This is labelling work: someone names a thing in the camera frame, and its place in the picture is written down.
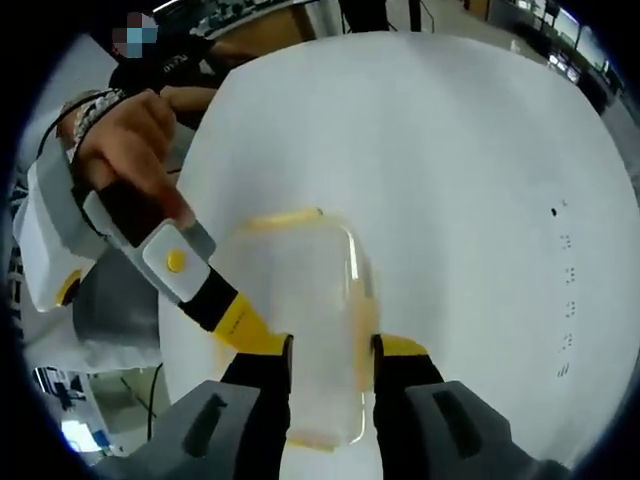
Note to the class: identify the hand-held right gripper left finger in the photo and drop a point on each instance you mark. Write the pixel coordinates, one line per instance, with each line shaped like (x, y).
(165, 425)

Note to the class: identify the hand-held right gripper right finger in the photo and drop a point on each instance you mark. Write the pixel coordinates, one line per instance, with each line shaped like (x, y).
(450, 425)

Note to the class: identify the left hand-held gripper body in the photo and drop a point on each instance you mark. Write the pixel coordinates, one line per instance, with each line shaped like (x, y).
(55, 250)

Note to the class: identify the clear box with yellow plastic buckle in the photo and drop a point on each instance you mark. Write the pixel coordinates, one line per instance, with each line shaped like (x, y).
(310, 310)

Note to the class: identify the person's left hand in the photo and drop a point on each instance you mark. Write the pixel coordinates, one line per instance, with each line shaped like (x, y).
(135, 145)

